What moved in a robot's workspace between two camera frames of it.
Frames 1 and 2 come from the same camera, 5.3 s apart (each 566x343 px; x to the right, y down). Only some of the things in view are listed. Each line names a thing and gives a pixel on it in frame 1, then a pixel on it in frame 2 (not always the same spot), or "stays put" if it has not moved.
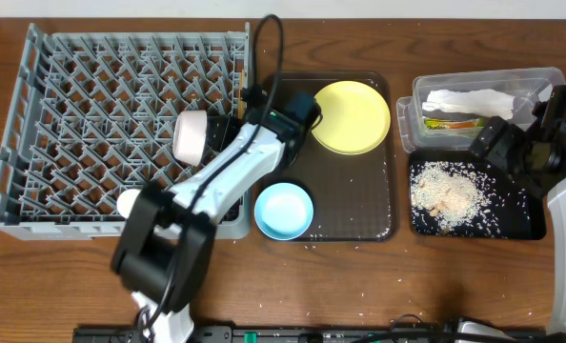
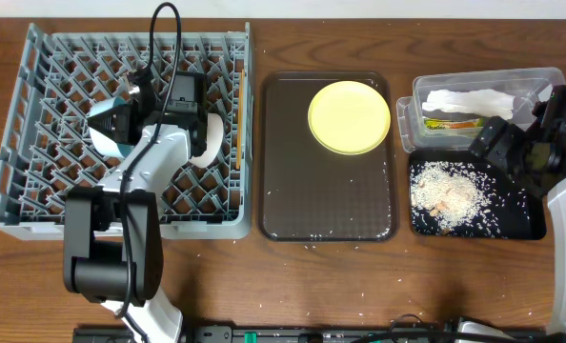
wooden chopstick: (240, 103) stays put
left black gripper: (218, 134) → (198, 126)
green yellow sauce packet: (445, 124) stays put
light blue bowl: (283, 211) → (121, 149)
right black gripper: (498, 151) stays put
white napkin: (476, 102) stays put
